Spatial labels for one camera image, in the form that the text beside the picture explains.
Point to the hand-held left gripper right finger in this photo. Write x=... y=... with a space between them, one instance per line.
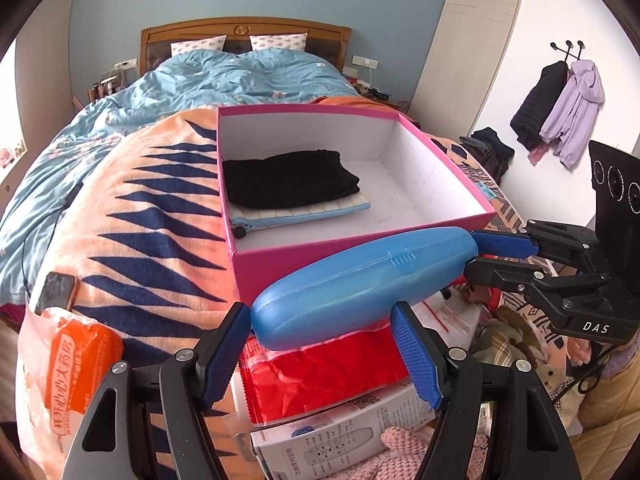
x=415 y=355

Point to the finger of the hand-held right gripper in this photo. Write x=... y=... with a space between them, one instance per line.
x=500 y=274
x=505 y=242

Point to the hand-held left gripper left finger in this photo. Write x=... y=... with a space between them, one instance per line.
x=225 y=355

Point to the beige plaid headband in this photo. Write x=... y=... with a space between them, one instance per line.
x=520 y=340

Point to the blue plastic case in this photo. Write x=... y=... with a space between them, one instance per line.
x=350 y=285

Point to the red foil packet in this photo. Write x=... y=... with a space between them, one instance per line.
x=320 y=375

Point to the pink cardboard box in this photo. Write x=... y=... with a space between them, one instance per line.
x=280 y=270

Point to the striped zip pouch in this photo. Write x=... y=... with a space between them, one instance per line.
x=300 y=215

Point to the black cloth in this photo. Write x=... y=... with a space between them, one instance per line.
x=290 y=180

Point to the blue tissue packet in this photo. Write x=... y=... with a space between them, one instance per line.
x=492 y=194

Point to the pink knitted cloth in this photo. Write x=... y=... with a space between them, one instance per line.
x=400 y=445

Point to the dark clothes pile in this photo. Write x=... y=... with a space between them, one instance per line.
x=490 y=147

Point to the white printed carton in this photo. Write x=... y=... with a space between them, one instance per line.
x=340 y=435

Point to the purple jacket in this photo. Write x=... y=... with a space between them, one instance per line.
x=575 y=110

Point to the yellow cloth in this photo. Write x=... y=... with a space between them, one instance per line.
x=610 y=410

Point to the orange and white plastic bag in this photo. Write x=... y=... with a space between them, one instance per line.
x=75 y=375

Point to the orange patterned blanket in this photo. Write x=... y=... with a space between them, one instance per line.
x=150 y=220

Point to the smartphone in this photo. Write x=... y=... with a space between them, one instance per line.
x=55 y=292

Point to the wooden nightstand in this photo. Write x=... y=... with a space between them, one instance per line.
x=380 y=95

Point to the black coat hook rack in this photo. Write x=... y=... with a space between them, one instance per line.
x=567 y=50

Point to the beige wardrobe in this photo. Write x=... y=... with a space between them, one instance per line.
x=465 y=35

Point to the blue floral duvet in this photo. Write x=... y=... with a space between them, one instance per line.
x=150 y=95

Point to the cluster of cosmetic bottles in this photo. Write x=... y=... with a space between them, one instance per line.
x=107 y=89

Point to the pink flower ornament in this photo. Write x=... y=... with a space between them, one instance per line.
x=10 y=157

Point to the wooden headboard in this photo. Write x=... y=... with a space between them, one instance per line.
x=290 y=24

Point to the white wall socket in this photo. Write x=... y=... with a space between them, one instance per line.
x=125 y=65
x=364 y=60

